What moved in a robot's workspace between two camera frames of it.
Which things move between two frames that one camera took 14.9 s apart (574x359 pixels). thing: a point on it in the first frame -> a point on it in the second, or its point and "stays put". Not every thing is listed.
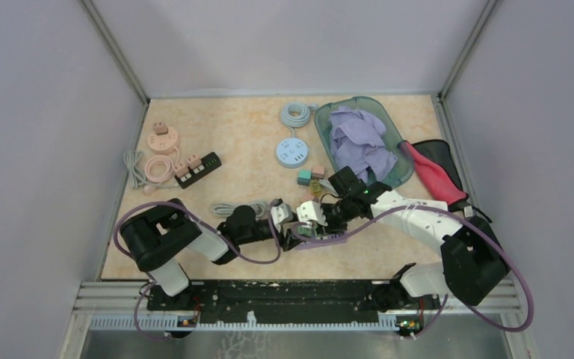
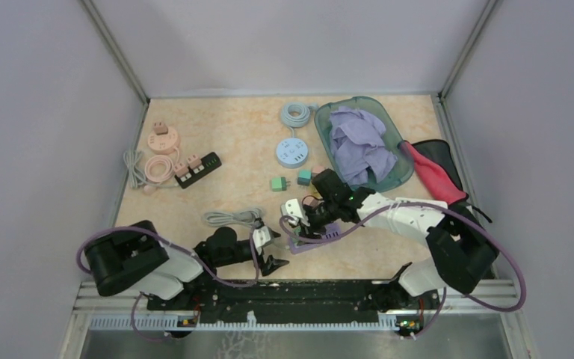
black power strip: (208, 163) stays put
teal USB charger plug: (304, 177) stays put
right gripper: (331, 228) -> (312, 228)
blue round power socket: (291, 152) stays put
